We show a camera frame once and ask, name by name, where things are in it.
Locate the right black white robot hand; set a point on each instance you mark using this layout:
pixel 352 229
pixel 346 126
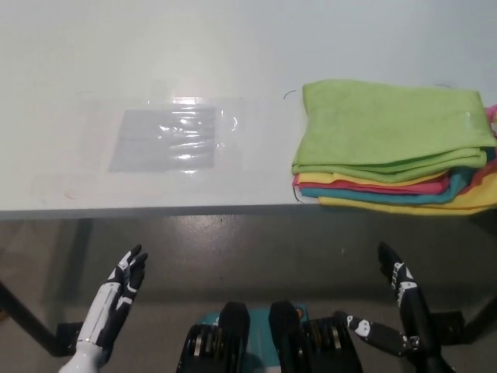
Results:
pixel 413 307

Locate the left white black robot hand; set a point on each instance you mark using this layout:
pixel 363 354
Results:
pixel 116 299

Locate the teal microfibre cloth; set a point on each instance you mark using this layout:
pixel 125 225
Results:
pixel 349 195

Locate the green microfibre cloth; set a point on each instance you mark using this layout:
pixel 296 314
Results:
pixel 388 124

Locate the black thread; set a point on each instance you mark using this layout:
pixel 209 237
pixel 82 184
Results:
pixel 288 93
pixel 443 84
pixel 297 196

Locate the clear plastic film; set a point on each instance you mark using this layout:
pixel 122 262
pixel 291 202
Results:
pixel 228 122

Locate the black table leg frame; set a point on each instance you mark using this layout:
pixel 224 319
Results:
pixel 23 311
pixel 479 318

